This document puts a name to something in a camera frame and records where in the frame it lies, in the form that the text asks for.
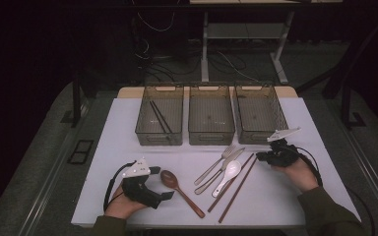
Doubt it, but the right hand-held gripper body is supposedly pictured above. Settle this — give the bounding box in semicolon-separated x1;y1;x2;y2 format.
263;126;302;168

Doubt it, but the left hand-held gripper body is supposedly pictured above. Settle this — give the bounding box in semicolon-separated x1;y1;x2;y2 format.
120;156;163;210

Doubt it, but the brown wooden spoon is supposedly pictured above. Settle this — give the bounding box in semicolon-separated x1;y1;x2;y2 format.
159;169;207;219

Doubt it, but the white plastic spoon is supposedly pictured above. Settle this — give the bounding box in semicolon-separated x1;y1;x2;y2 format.
212;159;243;199

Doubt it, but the transparent brown plastic bin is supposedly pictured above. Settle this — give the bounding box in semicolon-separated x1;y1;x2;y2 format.
134;84;185;147
187;84;236;147
234;83;290;146

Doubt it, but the person's left hand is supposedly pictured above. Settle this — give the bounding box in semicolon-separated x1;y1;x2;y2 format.
103;185;148;220

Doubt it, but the person's right hand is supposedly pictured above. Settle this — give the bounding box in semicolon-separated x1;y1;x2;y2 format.
271;156;320;194

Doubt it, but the metal table knife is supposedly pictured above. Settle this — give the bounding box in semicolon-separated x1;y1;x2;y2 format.
194;147;246;196

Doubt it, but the metal fork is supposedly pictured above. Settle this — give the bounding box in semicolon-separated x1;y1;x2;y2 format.
195;144;237;186

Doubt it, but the white table mat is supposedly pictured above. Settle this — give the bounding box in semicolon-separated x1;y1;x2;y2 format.
71;96;363;229

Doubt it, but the slanted black stand bar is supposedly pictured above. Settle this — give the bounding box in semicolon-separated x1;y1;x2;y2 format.
321;14;378;99

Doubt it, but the white metal desk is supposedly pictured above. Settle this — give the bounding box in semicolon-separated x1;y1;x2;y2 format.
189;0;344;85

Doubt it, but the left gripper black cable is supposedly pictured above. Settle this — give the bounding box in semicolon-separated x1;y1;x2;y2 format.
102;159;138;212

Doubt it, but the black metal stand post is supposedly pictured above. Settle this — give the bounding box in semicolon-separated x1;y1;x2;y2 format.
60;73;90;129
340;82;368;130

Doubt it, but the white floor cable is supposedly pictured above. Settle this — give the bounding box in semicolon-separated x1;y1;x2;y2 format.
217;50;261;84

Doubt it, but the silver floor rail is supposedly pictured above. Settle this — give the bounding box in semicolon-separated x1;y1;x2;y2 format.
336;121;378;227
17;131;82;236

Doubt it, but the black floor cable tangle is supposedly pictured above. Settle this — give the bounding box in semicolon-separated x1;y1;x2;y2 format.
143;57;202;84

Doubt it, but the hanging light cable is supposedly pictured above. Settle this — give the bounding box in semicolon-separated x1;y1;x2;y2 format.
136;11;176;33

